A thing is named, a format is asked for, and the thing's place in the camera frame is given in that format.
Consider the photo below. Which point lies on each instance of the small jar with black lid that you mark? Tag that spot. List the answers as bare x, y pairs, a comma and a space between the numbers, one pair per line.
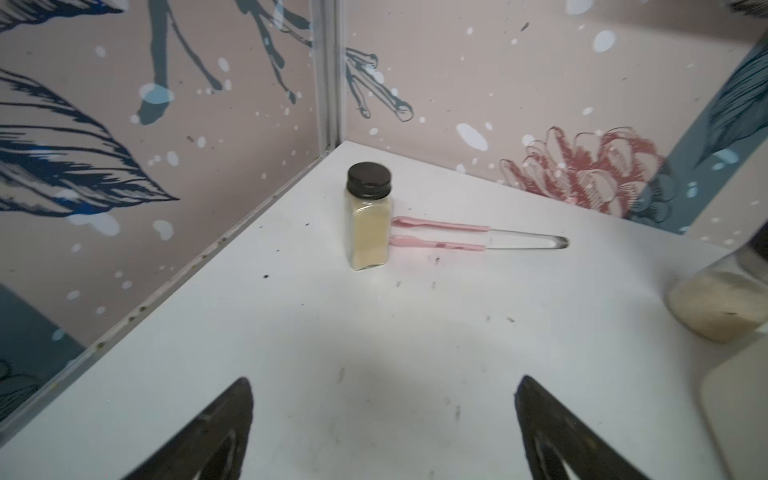
369, 211

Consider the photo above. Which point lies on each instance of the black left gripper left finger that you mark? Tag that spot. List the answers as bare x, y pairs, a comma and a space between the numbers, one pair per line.
211, 446

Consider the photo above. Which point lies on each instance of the glass grinder with black cap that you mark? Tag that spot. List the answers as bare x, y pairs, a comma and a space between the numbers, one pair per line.
726, 300

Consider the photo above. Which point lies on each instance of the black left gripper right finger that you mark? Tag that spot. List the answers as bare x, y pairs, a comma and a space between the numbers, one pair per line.
558, 445

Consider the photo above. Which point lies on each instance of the cream plastic storage tray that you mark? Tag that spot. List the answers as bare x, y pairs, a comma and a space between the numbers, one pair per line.
734, 401

